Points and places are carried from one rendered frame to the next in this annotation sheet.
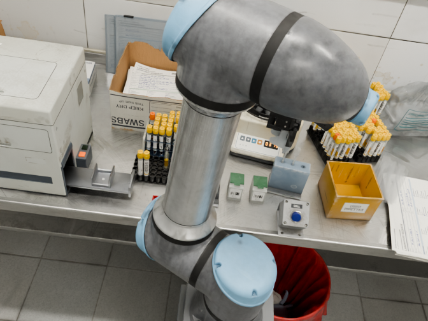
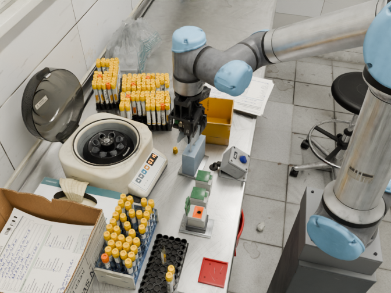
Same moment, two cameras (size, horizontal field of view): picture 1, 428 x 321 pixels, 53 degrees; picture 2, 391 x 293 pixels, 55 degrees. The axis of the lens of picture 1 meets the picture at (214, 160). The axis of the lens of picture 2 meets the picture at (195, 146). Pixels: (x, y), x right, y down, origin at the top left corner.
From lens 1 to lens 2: 85 cm
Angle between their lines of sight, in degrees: 50
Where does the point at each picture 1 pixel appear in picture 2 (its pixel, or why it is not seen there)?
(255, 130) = (138, 164)
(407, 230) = (242, 102)
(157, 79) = (13, 253)
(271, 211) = (220, 181)
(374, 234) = (244, 121)
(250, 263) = not seen: hidden behind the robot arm
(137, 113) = (82, 281)
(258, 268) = not seen: hidden behind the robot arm
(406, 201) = (216, 94)
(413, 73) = (98, 34)
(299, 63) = not seen: outside the picture
